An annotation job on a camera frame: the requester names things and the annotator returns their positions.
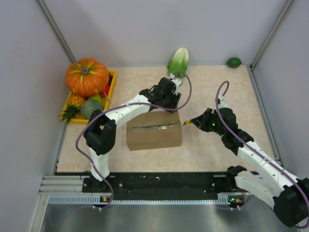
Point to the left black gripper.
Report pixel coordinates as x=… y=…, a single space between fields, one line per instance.
x=175 y=100

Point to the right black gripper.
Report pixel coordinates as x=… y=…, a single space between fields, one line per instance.
x=201 y=121

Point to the yellow utility knife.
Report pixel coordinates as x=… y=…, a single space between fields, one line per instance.
x=187 y=123

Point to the brown cardboard express box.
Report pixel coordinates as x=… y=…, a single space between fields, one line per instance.
x=153 y=130

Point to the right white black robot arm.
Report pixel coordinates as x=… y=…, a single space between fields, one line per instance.
x=283 y=192

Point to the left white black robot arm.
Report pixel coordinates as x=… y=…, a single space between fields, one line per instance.
x=100 y=135

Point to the green white cabbage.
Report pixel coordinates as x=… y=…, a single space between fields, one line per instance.
x=178 y=64

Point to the red pepper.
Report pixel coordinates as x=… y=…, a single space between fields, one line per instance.
x=104 y=94

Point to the green lime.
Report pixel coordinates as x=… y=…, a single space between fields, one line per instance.
x=234 y=62

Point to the green pear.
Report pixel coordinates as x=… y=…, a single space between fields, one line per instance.
x=96 y=97

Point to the grey green melon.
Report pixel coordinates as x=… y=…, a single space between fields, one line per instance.
x=89 y=107

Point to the orange pumpkin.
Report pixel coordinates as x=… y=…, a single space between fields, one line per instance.
x=87 y=77

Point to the orange pineapple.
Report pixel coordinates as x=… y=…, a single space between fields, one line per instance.
x=74 y=104

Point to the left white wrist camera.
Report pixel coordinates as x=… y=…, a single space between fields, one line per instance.
x=178 y=83

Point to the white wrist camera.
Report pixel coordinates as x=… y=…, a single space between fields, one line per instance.
x=221 y=103
x=178 y=83

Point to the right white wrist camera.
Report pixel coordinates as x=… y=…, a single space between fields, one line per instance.
x=221 y=103

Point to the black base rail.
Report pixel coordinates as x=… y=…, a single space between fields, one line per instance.
x=160 y=186

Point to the white cable duct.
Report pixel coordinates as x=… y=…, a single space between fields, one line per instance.
x=100 y=200

